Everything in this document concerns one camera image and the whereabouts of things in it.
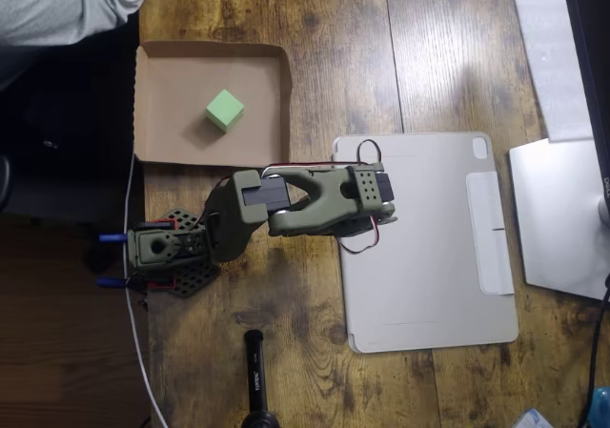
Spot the person in grey shirt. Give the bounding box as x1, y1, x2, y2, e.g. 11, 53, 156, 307
0, 0, 163, 92

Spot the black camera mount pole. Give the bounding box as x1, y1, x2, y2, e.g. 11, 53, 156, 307
240, 330, 282, 428

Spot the black Dell monitor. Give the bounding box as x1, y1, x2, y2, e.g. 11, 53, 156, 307
558, 0, 610, 232

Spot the white cable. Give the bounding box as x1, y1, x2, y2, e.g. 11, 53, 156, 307
122, 153, 169, 428

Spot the silver monitor stand base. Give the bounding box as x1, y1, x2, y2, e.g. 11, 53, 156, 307
508, 137, 610, 302

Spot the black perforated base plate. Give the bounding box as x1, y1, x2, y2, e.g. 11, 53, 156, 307
141, 207, 221, 300

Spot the brown cardboard tray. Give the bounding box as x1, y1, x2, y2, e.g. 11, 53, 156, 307
132, 40, 292, 169

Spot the red white servo wire loop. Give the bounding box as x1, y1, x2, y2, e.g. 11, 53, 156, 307
356, 139, 385, 168
337, 213, 383, 255

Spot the black chair armrest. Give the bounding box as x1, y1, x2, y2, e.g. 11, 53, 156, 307
0, 153, 13, 210

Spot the beige tablet folio case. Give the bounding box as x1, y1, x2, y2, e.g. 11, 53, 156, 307
332, 131, 519, 355

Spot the light green foam cube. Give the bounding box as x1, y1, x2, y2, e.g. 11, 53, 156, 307
205, 89, 246, 134

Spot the white foam sheet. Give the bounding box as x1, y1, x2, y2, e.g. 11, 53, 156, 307
508, 0, 595, 144

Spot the blue round object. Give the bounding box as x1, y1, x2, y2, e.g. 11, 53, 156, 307
588, 385, 610, 427

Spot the black cable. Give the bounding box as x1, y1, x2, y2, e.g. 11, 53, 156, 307
574, 273, 610, 428

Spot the white blue packet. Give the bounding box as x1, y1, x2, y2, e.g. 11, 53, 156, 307
514, 408, 557, 428

